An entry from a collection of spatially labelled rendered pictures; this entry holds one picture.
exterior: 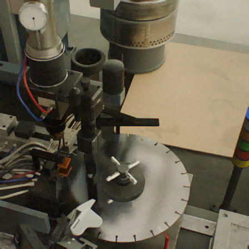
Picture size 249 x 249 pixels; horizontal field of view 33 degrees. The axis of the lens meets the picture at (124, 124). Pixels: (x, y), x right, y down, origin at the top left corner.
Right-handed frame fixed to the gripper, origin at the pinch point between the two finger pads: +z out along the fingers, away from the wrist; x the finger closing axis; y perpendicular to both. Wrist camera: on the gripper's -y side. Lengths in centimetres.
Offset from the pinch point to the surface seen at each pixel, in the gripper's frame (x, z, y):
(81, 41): 30, 89, -58
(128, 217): 2.1, 10.4, 6.2
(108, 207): 2.1, 10.5, 0.8
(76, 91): 29.5, -7.4, -5.7
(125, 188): 6.3, 14.7, 2.1
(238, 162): 18.9, 29.1, 24.0
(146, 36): 41, 68, -23
